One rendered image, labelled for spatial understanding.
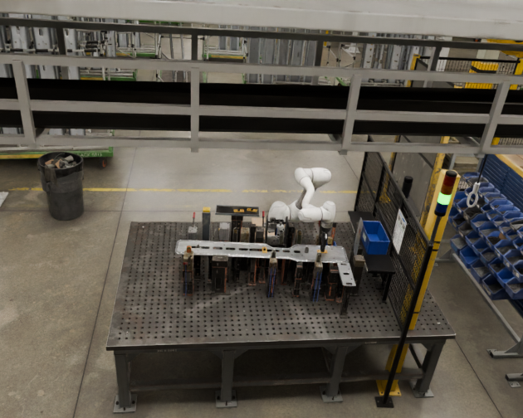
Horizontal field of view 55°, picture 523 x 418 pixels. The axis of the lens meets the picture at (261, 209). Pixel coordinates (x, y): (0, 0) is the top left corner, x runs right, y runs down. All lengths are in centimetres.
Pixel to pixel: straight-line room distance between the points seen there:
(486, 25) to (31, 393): 437
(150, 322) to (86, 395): 87
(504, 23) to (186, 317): 365
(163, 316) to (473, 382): 270
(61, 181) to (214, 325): 300
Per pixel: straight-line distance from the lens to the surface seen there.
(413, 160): 636
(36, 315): 517
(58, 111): 35
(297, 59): 1097
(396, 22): 31
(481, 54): 1127
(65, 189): 621
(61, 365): 466
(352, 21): 30
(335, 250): 419
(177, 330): 379
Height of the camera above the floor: 333
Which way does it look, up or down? 30 degrees down
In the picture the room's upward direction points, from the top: 5 degrees clockwise
